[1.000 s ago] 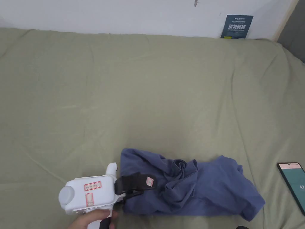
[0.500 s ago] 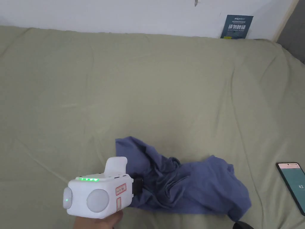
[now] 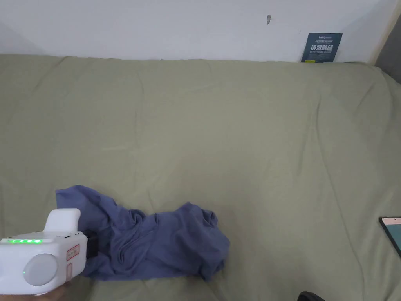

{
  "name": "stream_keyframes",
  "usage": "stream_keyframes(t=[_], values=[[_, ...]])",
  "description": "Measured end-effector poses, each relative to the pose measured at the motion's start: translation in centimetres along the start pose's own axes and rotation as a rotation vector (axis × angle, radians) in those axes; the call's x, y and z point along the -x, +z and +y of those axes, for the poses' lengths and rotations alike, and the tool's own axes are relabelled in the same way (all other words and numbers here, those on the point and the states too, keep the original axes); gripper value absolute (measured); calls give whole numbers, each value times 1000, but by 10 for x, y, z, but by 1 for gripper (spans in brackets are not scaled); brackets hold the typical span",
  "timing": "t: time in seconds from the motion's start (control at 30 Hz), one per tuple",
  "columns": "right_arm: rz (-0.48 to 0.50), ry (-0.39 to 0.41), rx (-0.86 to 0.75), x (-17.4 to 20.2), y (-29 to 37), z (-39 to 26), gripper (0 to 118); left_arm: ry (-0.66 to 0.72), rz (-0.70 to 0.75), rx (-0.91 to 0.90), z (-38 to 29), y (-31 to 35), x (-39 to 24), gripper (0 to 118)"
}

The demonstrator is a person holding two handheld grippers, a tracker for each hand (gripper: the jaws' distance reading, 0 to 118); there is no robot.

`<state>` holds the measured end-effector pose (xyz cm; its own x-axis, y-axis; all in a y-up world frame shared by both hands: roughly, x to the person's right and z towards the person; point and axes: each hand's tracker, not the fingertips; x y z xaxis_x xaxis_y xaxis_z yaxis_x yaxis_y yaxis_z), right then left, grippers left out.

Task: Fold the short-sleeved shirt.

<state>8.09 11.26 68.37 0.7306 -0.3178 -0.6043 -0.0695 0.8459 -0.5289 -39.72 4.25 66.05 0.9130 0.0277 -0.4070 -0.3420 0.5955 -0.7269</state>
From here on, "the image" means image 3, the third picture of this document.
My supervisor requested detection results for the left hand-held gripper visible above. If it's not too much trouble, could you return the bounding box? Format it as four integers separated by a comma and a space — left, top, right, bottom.
0, 208, 98, 296

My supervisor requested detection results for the blue shirt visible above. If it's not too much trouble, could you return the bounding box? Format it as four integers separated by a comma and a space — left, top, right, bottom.
56, 185, 231, 282

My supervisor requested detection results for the person's left hand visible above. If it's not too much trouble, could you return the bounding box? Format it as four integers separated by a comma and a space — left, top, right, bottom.
29, 281, 73, 301

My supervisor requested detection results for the phone with pink case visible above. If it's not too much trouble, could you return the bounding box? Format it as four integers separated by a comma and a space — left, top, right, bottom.
379, 216, 401, 256

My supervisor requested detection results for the bed with pale green sheet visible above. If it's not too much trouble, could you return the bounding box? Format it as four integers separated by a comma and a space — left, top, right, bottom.
0, 54, 401, 301

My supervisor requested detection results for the dark blue sign card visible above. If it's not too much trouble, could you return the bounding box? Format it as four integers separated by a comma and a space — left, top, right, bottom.
300, 33, 343, 63

